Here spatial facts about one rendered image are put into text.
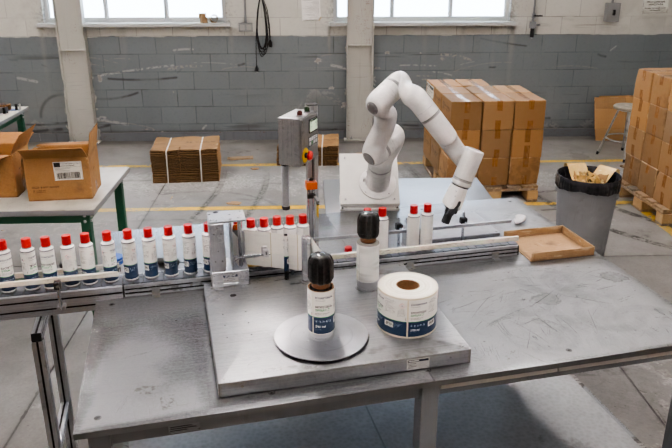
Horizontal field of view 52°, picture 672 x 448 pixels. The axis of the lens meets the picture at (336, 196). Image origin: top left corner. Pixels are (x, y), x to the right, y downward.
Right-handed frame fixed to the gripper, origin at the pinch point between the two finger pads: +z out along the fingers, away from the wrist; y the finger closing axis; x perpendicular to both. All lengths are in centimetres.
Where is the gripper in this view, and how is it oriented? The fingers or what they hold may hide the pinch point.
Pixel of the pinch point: (446, 218)
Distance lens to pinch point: 295.8
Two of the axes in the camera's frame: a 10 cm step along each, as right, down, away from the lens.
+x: 9.1, 2.6, 3.2
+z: -3.4, 9.2, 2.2
